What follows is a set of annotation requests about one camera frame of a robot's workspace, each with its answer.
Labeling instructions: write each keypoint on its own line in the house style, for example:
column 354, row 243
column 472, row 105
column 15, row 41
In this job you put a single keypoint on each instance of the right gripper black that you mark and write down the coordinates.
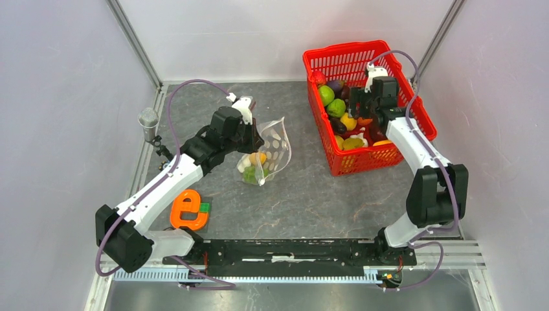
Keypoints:
column 357, row 95

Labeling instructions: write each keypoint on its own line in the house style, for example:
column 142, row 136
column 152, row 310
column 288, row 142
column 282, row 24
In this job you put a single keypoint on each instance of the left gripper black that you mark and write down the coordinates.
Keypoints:
column 256, row 142

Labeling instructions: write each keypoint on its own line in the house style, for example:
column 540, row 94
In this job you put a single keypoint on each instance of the yellow orange lemon fruit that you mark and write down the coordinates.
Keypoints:
column 257, row 159

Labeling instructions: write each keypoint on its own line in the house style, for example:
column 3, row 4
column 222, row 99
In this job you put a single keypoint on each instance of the clear dotted zip top bag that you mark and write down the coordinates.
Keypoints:
column 276, row 147

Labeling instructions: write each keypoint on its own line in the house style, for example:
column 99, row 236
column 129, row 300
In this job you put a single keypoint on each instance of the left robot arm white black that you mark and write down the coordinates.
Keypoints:
column 122, row 232

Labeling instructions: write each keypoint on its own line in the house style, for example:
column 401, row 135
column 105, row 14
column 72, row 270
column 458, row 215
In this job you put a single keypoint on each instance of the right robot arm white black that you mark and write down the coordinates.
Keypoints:
column 436, row 199

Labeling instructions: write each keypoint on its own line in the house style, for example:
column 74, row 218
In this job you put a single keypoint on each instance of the purple eggplant top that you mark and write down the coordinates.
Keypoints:
column 336, row 85

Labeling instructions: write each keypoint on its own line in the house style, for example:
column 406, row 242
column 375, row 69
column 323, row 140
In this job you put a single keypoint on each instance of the orange tangerine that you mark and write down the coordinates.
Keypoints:
column 363, row 122

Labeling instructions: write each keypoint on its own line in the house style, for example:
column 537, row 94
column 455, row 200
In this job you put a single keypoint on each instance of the dark red plum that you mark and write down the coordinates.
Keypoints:
column 375, row 133

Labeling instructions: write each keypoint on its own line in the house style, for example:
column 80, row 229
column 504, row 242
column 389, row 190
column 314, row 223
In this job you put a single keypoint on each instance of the yellow lemon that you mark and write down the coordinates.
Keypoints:
column 349, row 122

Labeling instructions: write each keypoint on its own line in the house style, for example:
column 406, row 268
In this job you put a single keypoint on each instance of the yellow orange mango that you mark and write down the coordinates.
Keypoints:
column 383, row 142

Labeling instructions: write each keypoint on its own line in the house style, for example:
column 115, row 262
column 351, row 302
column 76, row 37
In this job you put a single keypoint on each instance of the green wrinkled cabbage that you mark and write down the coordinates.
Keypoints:
column 337, row 108

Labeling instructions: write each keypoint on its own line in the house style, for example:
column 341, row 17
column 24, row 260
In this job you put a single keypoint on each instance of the red plastic basket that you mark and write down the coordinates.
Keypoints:
column 347, row 61

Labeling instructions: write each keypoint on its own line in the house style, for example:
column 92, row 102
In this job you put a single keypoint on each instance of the dark eggplant lower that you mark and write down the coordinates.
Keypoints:
column 338, row 127

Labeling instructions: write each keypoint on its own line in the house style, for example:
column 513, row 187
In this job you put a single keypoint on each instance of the yellow green pepper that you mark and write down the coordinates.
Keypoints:
column 352, row 143

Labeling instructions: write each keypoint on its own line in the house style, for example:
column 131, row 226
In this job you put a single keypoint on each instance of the green apple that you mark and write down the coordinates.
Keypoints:
column 326, row 95

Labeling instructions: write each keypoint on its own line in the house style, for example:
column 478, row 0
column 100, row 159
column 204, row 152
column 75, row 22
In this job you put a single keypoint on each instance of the red apple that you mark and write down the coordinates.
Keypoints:
column 318, row 78

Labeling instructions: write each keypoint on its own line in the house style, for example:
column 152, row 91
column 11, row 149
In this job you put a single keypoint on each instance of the green small block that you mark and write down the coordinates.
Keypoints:
column 204, row 207

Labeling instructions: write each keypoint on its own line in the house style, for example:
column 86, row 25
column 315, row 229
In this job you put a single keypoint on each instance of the grey microphone on stand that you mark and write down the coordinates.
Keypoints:
column 149, row 119

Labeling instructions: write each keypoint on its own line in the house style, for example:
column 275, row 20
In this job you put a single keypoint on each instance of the orange letter e toy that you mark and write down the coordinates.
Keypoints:
column 185, row 211

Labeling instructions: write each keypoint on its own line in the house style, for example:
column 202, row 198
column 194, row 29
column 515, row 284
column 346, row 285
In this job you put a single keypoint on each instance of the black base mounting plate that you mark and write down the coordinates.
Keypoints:
column 337, row 257

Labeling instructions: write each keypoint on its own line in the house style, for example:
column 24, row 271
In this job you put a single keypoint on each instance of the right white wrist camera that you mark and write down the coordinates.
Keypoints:
column 372, row 72

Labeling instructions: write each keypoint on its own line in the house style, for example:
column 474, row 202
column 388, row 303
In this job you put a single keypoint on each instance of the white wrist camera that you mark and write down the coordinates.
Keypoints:
column 244, row 105
column 372, row 72

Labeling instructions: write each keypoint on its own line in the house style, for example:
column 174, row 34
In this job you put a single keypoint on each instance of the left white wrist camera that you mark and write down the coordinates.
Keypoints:
column 244, row 105

